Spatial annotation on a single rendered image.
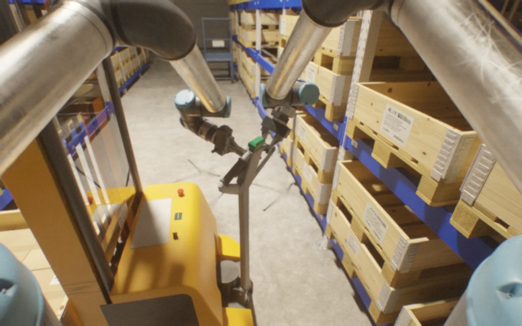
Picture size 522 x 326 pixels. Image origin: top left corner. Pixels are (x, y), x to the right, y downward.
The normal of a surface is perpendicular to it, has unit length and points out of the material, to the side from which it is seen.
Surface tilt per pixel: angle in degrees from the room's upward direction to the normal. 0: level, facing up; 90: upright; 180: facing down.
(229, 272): 0
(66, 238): 90
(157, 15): 77
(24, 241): 0
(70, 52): 69
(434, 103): 90
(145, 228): 0
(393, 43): 90
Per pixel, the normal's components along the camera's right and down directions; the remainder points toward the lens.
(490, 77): -0.84, -0.12
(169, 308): 0.18, 0.49
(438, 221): -0.98, 0.07
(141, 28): 0.26, 0.65
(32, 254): 0.02, -0.87
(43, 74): 0.92, -0.18
